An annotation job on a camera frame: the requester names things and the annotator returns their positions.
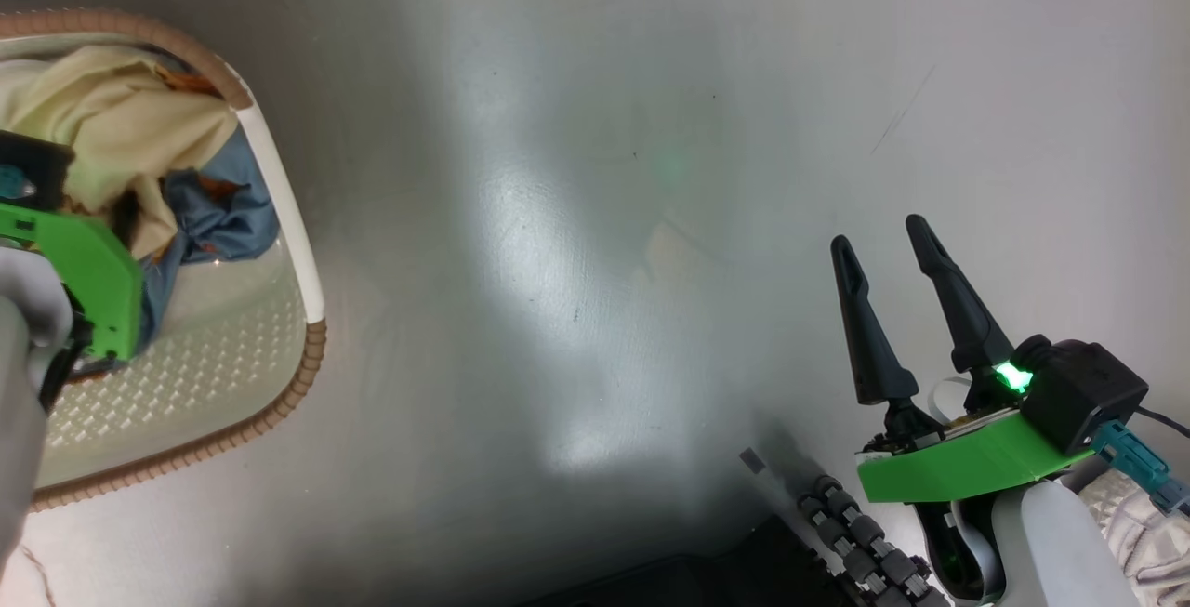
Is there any blue printed garment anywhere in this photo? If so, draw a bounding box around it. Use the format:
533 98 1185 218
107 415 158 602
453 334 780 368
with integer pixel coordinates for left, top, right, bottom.
135 128 280 348

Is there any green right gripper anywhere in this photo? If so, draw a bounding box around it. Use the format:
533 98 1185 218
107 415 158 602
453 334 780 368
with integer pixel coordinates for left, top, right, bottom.
830 214 1098 506

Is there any teal connector cable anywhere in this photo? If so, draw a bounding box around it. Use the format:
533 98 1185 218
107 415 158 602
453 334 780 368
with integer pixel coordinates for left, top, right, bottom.
1092 407 1190 515

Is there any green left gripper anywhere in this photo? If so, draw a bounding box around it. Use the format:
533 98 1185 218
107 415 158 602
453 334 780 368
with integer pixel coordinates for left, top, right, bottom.
0 203 145 376

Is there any cream perforated laundry basket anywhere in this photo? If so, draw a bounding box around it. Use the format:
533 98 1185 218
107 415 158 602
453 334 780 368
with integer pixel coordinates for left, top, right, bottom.
0 10 328 512

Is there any cream garment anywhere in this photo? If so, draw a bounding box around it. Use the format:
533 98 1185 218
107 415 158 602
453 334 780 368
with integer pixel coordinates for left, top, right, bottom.
0 45 241 259

